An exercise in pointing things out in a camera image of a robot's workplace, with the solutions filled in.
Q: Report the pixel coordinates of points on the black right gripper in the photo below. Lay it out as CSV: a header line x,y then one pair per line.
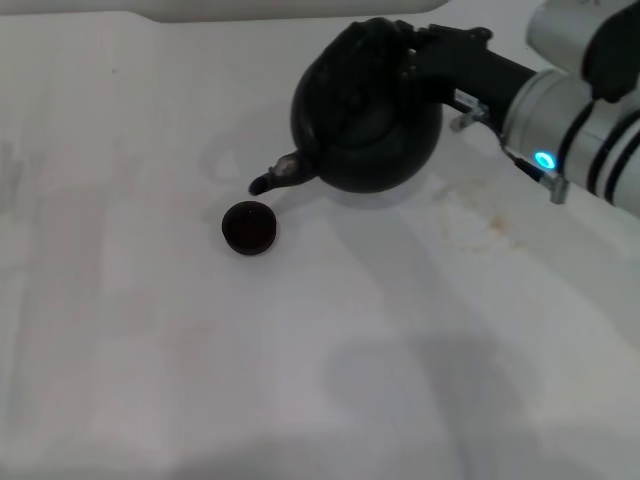
x,y
465,65

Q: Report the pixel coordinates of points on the black round teapot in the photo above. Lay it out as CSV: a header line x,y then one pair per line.
x,y
365,130

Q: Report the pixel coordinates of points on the dark brown teacup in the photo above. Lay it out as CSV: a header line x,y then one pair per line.
x,y
249,227

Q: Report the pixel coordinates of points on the white tablecloth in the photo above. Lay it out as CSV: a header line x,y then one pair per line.
x,y
300,325

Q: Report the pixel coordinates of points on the silver metal bracket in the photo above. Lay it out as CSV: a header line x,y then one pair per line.
x,y
470,115

